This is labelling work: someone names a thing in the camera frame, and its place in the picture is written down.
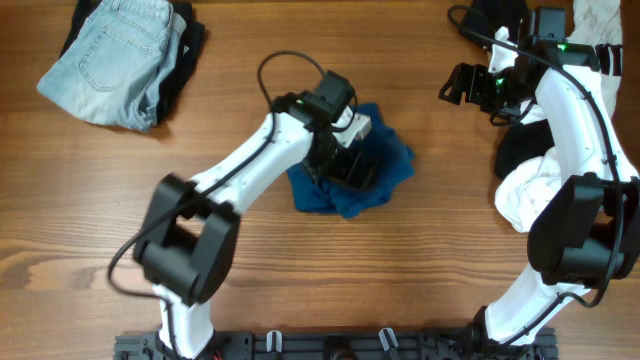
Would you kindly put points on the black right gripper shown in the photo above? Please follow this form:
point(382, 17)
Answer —
point(466, 83)

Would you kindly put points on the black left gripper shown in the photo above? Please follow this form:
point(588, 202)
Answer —
point(343, 168)

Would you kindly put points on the dark blue polo shirt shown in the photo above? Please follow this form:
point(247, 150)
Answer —
point(395, 166)

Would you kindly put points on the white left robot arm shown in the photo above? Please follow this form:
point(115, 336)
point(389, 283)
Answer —
point(188, 238)

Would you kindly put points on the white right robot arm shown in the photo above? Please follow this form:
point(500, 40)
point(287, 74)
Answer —
point(588, 234)

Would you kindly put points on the black crumpled garment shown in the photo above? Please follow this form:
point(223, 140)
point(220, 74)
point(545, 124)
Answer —
point(522, 142)

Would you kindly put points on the white crumpled t-shirt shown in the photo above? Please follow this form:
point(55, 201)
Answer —
point(527, 190)

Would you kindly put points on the black folded garment under jeans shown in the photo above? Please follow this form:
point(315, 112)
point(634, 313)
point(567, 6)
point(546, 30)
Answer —
point(182, 65)

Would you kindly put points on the light blue folded jeans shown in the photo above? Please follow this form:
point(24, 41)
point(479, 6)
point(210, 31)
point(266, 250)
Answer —
point(115, 65)

